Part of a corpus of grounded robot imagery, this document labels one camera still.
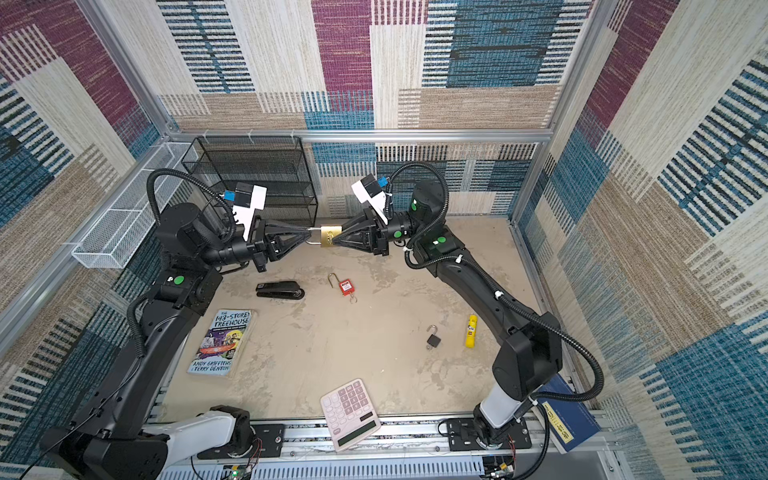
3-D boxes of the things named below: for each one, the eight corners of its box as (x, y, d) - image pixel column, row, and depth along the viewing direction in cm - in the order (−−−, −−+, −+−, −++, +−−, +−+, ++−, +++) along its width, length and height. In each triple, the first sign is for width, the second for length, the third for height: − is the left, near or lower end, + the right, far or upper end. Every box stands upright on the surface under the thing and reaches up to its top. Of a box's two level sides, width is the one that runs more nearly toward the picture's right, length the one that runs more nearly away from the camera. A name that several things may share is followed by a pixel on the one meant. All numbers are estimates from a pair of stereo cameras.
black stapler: (257, 300, 101) (252, 292, 97) (261, 288, 103) (256, 281, 100) (303, 300, 101) (300, 292, 97) (305, 288, 103) (302, 281, 100)
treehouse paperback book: (190, 376, 85) (185, 373, 83) (215, 313, 97) (212, 309, 95) (232, 376, 85) (228, 373, 82) (251, 313, 97) (248, 309, 95)
